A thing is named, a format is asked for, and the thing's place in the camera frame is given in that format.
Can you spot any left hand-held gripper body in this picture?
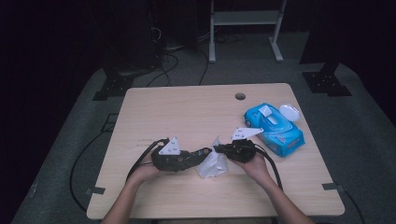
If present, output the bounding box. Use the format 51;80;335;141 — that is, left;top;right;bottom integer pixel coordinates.
150;136;182;173

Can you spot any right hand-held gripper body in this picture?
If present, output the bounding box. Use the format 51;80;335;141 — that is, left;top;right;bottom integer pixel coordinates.
223;126;265;164

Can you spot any blue and black toy car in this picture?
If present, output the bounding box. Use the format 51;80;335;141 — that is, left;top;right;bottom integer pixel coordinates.
167;147;214;172

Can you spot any white wet wipe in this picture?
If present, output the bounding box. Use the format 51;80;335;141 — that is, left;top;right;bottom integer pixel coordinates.
195;135;230;179

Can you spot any blue wet wipes pack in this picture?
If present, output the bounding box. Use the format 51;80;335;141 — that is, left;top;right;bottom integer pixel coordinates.
243;103;306;158

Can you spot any person's left hand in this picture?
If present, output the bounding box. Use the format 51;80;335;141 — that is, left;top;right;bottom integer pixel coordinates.
127;154;164;188

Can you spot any person's right hand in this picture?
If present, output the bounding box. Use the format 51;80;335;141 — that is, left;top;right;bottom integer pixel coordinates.
237;151;273;189

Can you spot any white round plastic lid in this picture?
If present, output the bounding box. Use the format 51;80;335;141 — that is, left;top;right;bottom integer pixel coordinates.
278;103;302;122

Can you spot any grey tape strip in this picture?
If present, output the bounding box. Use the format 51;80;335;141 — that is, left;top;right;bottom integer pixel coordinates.
85;186;106;196
321;182;346;192

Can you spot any black metal stand base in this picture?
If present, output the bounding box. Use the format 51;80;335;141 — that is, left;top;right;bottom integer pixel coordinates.
302;61;353;97
92;70;135;102

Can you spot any left hand-held gripper cable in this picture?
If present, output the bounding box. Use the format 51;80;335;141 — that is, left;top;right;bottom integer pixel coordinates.
125;137;171;182

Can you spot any hand-held gripper cable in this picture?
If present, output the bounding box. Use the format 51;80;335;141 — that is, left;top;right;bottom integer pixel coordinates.
125;137;171;182
252;143;285;191

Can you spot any right hand-held gripper cable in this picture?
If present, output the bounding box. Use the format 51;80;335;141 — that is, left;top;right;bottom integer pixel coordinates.
252;143;285;191

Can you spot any straight black floor cable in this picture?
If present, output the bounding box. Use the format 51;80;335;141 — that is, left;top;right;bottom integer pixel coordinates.
198;48;210;87

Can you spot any looped black floor cable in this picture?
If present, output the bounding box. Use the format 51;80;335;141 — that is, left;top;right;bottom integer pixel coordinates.
145;51;180;88

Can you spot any long black floor cable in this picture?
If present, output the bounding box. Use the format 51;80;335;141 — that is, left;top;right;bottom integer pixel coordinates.
69;129;110;215

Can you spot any thin black floor cable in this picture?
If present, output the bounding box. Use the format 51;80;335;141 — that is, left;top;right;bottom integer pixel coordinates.
341;186;366;224

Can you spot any white metal stand frame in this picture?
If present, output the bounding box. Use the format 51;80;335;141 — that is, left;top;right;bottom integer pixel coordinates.
208;0;288;64

